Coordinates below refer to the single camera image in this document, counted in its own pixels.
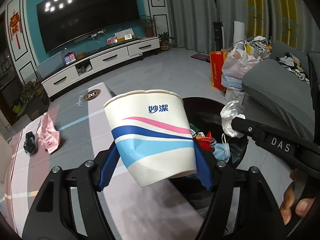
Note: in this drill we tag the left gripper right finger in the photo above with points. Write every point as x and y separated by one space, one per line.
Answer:
203 170

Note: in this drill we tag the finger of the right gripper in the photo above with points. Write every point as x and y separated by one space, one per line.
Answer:
247 127

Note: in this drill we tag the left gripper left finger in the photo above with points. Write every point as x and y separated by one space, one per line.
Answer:
108 160

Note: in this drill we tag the blue face mask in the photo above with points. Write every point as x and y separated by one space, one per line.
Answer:
221 150

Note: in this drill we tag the white tissue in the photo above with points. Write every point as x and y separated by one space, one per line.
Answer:
228 113

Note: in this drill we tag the white paper cup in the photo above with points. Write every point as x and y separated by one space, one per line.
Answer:
152 135

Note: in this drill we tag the pink plastic wrapper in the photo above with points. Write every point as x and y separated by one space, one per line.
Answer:
48 136

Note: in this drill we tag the black item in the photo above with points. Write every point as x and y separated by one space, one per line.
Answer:
30 143

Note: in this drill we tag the red yellow snack bag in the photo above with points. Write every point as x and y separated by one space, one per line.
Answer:
206 142

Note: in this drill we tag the green snack bag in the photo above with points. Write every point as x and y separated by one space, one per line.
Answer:
195 131

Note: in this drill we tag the black trash bin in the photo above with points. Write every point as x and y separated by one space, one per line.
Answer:
204 114

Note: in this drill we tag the grey sofa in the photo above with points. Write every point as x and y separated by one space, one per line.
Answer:
276 97

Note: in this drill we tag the plaid tablecloth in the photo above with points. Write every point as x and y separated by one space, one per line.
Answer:
158 211

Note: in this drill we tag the white pink plastic bag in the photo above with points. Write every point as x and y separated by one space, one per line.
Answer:
237 63

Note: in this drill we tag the red paper shopping bag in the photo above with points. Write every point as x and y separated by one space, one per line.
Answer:
217 59

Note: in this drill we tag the large left potted plant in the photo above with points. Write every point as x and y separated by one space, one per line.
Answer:
35 98

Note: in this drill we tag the white cylinder air purifier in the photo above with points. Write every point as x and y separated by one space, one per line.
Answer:
239 34

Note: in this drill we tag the upright vacuum cleaner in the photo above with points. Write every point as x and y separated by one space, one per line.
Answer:
218 30

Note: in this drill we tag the white tv cabinet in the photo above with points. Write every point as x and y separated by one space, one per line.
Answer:
97 62

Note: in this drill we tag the yellow patterned curtain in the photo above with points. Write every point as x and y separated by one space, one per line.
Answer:
277 20

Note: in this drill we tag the small potted plant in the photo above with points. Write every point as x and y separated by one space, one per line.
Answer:
164 39

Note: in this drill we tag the grey curtain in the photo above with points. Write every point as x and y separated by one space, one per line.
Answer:
191 23

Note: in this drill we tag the potted plant by tv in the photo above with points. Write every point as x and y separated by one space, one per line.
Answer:
149 25

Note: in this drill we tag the large black television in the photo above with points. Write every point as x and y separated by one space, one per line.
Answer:
61 21

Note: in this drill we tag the left red knot decoration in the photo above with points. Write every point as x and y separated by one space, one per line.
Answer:
15 28

